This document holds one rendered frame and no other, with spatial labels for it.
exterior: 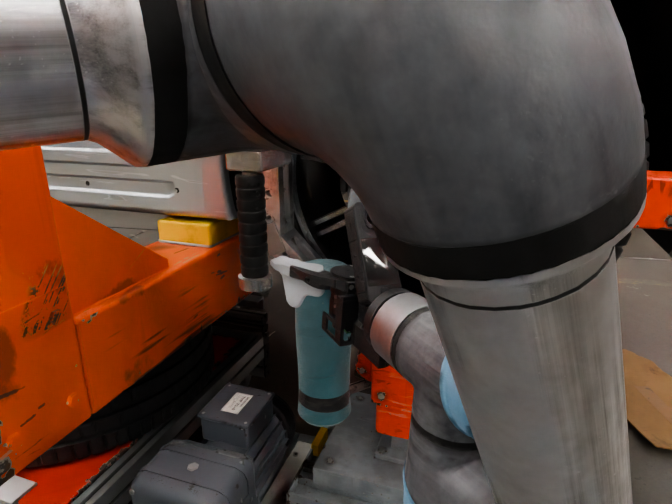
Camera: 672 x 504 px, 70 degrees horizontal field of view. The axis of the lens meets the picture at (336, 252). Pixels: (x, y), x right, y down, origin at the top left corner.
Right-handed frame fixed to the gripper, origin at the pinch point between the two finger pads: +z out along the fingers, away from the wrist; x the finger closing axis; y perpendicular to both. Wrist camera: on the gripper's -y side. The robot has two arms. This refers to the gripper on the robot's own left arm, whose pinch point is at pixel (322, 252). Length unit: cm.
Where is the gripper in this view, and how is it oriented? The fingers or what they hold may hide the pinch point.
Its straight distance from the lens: 66.3
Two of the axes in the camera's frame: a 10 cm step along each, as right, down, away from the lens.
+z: -4.3, -2.7, 8.6
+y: -0.6, 9.6, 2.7
